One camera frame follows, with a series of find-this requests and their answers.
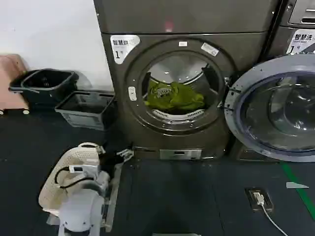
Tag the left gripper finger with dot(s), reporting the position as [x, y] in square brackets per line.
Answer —
[126, 152]
[128, 158]

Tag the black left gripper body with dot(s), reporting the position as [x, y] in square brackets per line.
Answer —
[109, 161]

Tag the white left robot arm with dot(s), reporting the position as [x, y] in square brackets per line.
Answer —
[81, 206]

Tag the white perforated laundry basket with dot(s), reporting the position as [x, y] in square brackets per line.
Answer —
[81, 155]

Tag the grey plastic basket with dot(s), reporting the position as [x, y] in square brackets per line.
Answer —
[83, 120]

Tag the white dryer lint filter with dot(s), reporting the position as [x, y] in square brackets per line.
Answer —
[177, 115]

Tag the green garment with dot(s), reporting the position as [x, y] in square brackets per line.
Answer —
[179, 96]

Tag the black plastic basket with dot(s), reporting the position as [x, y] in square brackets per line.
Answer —
[62, 88]

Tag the pink wheeled cart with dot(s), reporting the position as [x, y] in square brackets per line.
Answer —
[9, 81]

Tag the white power plug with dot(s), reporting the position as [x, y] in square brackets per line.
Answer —
[258, 198]

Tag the grey front-load dryer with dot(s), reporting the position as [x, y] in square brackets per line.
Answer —
[187, 19]

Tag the black floor socket box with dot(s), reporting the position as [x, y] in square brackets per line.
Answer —
[268, 204]

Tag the round glass dryer door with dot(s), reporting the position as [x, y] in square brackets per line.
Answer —
[283, 108]

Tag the grey floor tape piece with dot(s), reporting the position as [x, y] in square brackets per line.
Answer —
[296, 185]

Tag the green floor tape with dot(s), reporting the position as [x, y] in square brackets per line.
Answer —
[299, 185]

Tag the grey dryer with blue label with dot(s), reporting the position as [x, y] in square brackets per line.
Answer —
[283, 29]

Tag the grey metal floor frame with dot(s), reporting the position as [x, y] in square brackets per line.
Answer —
[114, 194]

